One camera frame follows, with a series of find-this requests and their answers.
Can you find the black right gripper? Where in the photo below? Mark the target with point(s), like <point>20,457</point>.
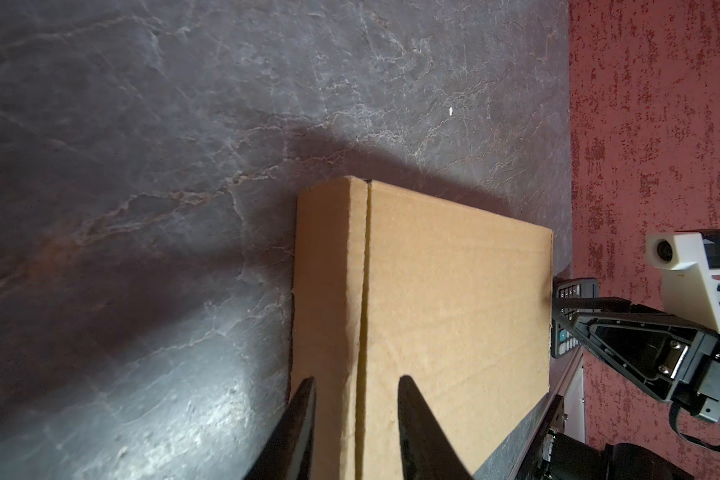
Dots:
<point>671,359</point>

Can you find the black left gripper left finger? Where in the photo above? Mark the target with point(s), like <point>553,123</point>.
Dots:
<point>288,453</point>

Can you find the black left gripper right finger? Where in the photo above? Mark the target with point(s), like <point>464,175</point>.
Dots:
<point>425,450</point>

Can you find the brown cardboard box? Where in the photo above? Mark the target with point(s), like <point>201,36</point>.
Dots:
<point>390,282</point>

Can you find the black calculator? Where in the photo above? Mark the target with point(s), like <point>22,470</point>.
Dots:
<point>562,340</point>

